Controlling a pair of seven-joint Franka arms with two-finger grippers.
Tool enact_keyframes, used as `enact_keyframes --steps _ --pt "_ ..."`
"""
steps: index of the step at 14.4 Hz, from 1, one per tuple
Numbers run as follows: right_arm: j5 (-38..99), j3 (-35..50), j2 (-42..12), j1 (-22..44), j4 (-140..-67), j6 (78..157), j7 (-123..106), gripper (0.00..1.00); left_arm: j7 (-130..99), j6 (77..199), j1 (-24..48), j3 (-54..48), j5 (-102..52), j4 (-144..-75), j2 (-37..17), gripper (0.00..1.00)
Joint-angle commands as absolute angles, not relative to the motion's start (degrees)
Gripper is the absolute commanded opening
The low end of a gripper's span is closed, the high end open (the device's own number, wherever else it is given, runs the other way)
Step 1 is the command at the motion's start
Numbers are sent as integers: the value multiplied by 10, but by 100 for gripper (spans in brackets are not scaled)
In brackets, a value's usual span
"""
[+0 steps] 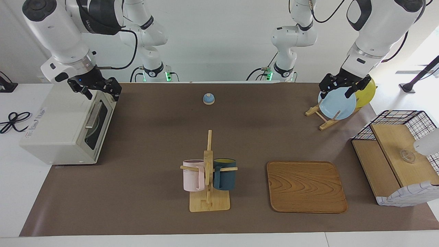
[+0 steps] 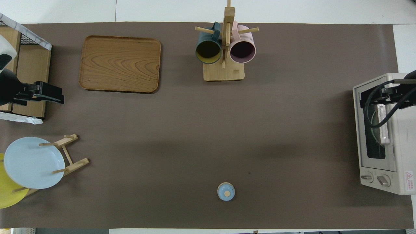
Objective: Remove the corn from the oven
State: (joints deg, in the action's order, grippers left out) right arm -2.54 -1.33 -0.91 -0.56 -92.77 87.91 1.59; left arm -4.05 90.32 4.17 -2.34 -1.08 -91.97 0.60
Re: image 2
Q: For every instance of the glass oven door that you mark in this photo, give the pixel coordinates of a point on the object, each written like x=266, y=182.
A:
x=378, y=164

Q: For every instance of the wooden mug rack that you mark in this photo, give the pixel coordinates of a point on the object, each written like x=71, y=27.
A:
x=224, y=73

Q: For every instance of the light blue plate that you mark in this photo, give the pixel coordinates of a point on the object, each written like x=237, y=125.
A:
x=32, y=162

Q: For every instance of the wooden plate rack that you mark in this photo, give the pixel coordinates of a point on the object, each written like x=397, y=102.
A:
x=76, y=165

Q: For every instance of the brown table mat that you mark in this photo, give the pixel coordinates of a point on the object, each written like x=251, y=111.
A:
x=292, y=146

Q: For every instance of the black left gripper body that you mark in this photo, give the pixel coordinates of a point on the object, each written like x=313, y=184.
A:
x=48, y=99

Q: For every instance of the yellow plate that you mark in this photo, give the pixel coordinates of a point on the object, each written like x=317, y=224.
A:
x=6, y=195

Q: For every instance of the silver oven knob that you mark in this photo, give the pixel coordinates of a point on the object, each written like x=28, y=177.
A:
x=367, y=177
x=384, y=180

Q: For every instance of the wooden serving tray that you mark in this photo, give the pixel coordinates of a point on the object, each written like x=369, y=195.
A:
x=120, y=65

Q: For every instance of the white rounded device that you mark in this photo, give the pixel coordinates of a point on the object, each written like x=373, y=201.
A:
x=5, y=48

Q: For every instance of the beige toaster oven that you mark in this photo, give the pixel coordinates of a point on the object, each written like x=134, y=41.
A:
x=403, y=146

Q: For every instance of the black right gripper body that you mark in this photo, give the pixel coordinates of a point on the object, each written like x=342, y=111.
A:
x=395, y=94

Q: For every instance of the pink mug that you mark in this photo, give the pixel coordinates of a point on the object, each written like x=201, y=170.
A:
x=242, y=50

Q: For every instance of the dark teal mug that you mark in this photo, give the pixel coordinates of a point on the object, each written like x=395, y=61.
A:
x=208, y=52

